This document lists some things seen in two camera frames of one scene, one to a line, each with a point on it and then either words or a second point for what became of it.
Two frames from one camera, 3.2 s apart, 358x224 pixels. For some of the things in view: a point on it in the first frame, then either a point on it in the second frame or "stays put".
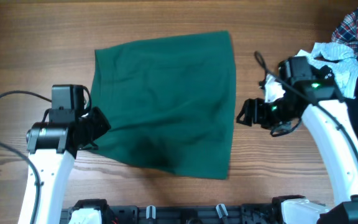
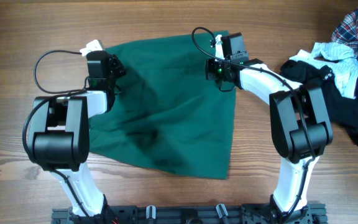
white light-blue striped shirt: [343, 62] stays put
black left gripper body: [95, 124] → [116, 70]
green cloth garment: [170, 102] stays put
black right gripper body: [270, 115] → [215, 69]
